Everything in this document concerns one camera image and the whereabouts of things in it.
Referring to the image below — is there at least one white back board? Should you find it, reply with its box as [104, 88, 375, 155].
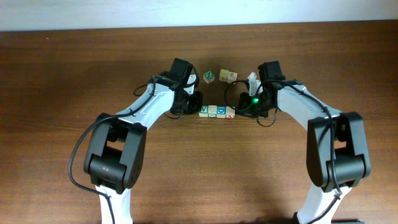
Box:
[1, 0, 397, 31]

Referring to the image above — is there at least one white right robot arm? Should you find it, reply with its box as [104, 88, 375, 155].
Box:
[236, 61, 371, 223]

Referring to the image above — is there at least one yellow J wooden block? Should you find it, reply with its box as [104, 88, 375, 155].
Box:
[219, 69, 229, 82]

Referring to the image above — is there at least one plain cream wooden block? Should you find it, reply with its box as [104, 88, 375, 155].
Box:
[208, 105, 217, 118]

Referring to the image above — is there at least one yellow W wooden block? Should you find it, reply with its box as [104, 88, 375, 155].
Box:
[227, 72, 238, 83]

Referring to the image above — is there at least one green N wooden block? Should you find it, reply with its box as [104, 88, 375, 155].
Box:
[203, 70, 215, 83]

